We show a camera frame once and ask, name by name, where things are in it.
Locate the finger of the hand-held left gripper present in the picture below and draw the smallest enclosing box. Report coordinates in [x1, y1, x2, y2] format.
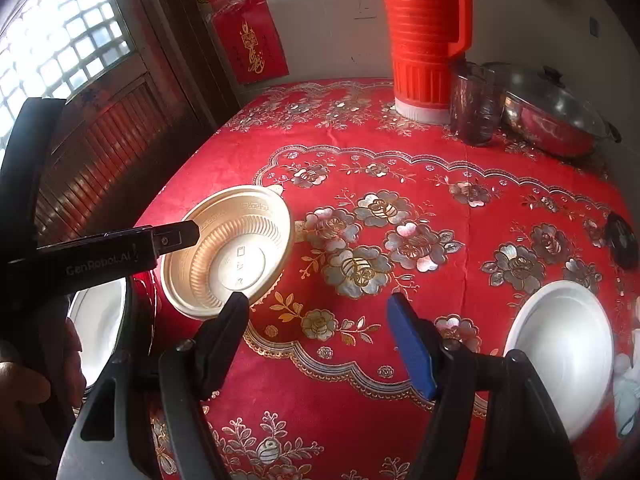
[147, 221, 202, 257]

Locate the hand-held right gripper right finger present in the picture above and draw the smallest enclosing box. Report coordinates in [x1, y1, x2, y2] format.
[386, 291, 581, 480]

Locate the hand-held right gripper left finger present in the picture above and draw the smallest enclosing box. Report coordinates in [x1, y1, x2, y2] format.
[57, 291, 251, 480]

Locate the beige plastic bowl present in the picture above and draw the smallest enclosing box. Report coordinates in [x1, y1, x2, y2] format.
[160, 185, 296, 322]

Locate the person's left hand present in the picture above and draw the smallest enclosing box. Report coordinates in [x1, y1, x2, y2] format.
[0, 317, 83, 461]

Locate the white foam plate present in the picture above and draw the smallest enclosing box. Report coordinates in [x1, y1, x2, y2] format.
[67, 277, 128, 392]

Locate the wooden slatted door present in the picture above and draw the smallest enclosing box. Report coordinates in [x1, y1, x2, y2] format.
[30, 0, 241, 246]

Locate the red floral tablecloth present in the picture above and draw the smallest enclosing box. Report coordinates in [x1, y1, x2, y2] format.
[135, 77, 640, 480]

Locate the large white foam bowl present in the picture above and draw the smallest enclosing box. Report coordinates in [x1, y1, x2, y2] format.
[502, 280, 615, 443]

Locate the white crumpled plastic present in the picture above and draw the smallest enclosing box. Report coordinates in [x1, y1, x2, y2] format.
[612, 300, 640, 441]

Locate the window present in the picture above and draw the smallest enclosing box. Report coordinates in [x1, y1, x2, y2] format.
[0, 0, 138, 161]

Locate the dark round object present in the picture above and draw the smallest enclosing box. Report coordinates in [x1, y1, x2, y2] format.
[602, 212, 638, 268]

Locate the steel pot with lid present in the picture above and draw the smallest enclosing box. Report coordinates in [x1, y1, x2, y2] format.
[482, 62, 622, 143]

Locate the red ribbed thermos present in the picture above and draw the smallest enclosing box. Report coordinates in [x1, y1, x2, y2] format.
[376, 0, 473, 123]

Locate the red hanging wall decoration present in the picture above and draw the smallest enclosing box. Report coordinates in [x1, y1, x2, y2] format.
[195, 0, 290, 85]

